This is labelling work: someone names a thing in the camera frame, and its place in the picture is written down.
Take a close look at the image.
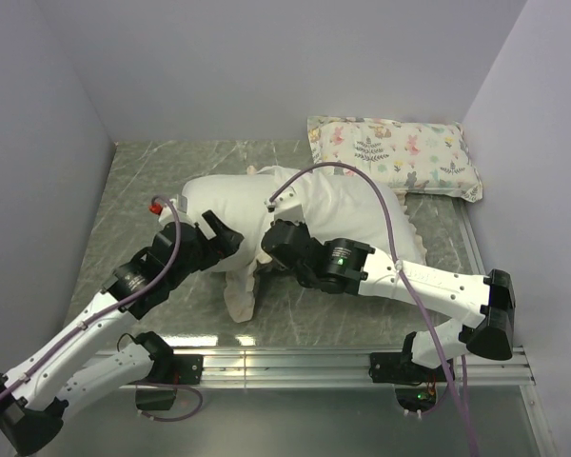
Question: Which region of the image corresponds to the grey and cream ruffled pillowcase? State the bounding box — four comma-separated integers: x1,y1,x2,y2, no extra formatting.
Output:
224,167,426,323

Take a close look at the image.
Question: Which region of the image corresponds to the white pillow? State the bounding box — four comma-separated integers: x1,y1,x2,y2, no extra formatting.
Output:
182,174,277,276

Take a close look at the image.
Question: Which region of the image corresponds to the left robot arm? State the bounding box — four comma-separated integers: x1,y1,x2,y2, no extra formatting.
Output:
0,210,244,456

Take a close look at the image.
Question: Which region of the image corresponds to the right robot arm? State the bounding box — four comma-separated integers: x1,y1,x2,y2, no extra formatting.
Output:
262,220,516,381

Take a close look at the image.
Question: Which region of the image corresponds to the animal print pillow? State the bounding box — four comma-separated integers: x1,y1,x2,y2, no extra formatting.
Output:
307,116,483,203

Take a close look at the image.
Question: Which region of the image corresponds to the black left base box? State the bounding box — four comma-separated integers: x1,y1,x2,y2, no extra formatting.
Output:
134,387,177,412

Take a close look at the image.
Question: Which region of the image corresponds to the right base electronics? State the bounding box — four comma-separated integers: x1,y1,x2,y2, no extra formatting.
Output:
395,387,450,417

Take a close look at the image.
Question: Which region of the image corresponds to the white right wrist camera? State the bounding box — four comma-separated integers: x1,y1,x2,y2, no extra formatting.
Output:
265,186,305,225

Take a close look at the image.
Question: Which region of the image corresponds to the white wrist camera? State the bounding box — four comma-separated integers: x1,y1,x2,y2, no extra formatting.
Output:
265,186,305,225
148,195,192,228

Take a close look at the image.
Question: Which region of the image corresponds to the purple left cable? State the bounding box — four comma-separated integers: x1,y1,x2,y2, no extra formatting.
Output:
0,193,205,423

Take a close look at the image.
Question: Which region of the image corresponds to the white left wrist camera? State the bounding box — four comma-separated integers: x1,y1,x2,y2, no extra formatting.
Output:
148,195,192,228

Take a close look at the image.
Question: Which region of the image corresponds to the aluminium mounting rail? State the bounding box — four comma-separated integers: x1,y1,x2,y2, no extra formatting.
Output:
89,202,538,392

